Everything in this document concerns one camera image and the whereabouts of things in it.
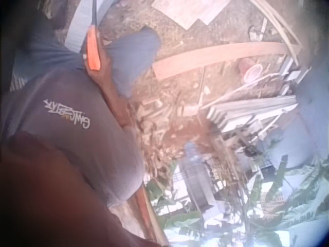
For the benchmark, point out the heap of wood scraps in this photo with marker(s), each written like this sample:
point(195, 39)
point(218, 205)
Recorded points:
point(156, 123)

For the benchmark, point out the blue tarpaulin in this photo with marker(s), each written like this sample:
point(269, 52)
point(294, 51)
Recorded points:
point(308, 123)

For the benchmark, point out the stack of metal profiles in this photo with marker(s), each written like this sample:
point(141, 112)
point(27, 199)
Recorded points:
point(252, 113)

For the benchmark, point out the person's legs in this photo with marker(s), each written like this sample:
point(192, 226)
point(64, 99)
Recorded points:
point(136, 56)

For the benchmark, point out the banana plants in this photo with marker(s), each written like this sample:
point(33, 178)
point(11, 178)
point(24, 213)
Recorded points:
point(257, 205)

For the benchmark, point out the thin curved wooden strips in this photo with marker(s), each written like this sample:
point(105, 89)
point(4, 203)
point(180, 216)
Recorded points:
point(281, 28)

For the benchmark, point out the white corrugated sheet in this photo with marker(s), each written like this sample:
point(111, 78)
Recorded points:
point(78, 28)

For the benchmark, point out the red wooden beam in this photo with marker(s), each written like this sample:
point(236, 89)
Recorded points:
point(147, 216)

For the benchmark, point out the red plastic cup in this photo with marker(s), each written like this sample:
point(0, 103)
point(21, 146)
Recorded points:
point(249, 69)

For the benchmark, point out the person's right hand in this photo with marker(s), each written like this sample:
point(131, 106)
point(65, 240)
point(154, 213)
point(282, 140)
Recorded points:
point(105, 63)

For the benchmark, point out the long wooden plank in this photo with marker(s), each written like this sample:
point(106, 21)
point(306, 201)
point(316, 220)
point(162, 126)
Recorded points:
point(218, 57)

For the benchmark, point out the white flat board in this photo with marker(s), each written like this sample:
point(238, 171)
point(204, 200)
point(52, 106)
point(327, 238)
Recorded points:
point(190, 11)

